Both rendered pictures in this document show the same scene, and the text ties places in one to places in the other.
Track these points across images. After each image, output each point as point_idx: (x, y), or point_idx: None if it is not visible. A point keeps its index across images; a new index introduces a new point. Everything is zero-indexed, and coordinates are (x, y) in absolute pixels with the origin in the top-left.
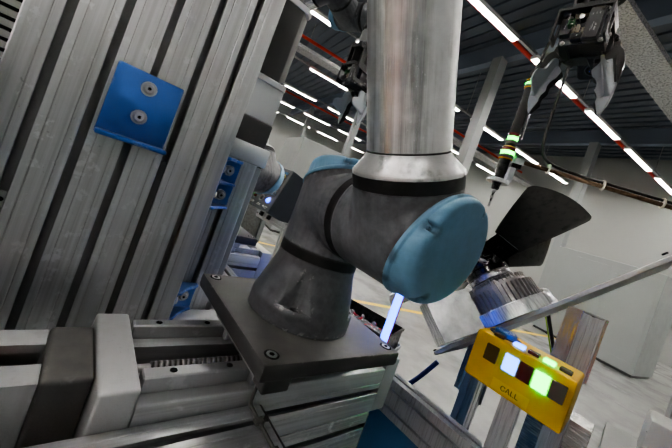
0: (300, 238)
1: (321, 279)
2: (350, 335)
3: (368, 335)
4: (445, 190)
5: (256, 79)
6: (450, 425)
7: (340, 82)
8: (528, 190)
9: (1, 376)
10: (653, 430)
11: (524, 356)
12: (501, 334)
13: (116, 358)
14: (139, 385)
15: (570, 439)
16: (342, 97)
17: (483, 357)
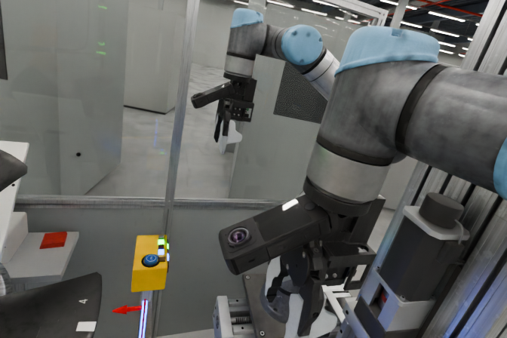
0: None
1: None
2: (262, 284)
3: (251, 284)
4: None
5: (376, 253)
6: (149, 318)
7: (348, 285)
8: (18, 174)
9: (351, 300)
10: (7, 242)
11: (167, 250)
12: (162, 258)
13: (334, 302)
14: (325, 293)
15: None
16: (322, 308)
17: (167, 272)
